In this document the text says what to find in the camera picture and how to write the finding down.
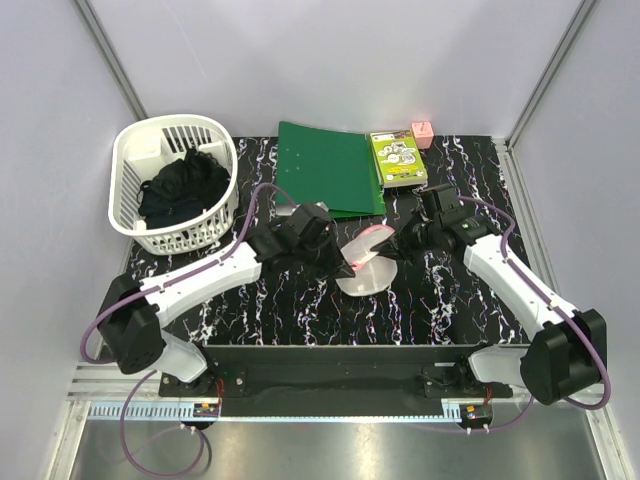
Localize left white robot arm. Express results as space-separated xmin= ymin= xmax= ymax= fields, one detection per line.
xmin=97 ymin=204 xmax=355 ymax=396

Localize white cable duct rail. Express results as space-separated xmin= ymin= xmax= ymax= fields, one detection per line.
xmin=88 ymin=401 xmax=221 ymax=422

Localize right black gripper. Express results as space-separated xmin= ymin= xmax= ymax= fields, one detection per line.
xmin=372 ymin=209 xmax=441 ymax=266

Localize green book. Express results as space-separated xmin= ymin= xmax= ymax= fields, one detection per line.
xmin=369 ymin=130 xmax=428 ymax=189

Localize black marbled table mat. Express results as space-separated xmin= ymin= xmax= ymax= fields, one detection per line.
xmin=120 ymin=135 xmax=528 ymax=346

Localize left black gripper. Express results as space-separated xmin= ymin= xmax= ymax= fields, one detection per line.
xmin=295 ymin=225 xmax=354 ymax=281

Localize purple cable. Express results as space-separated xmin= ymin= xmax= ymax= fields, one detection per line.
xmin=80 ymin=182 xmax=294 ymax=476
xmin=457 ymin=195 xmax=614 ymax=436

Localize pink small box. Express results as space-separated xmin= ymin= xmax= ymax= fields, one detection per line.
xmin=411 ymin=121 xmax=435 ymax=150

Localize green folder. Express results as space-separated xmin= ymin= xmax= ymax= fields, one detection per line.
xmin=276 ymin=121 xmax=386 ymax=219

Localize white mesh laundry bag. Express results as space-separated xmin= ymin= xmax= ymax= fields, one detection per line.
xmin=336 ymin=224 xmax=398 ymax=297

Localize white plastic laundry basket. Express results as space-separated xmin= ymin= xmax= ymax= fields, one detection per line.
xmin=108 ymin=114 xmax=238 ymax=255

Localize black clothes in basket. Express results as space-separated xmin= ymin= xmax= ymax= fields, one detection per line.
xmin=138 ymin=148 xmax=230 ymax=230

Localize black mounting base plate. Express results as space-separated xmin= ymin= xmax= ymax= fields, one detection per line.
xmin=159 ymin=345 xmax=513 ymax=421

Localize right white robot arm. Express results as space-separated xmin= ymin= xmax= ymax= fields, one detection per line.
xmin=372 ymin=184 xmax=612 ymax=410

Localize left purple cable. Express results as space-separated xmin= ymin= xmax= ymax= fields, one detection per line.
xmin=80 ymin=182 xmax=294 ymax=476

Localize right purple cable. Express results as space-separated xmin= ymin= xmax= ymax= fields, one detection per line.
xmin=457 ymin=195 xmax=614 ymax=436

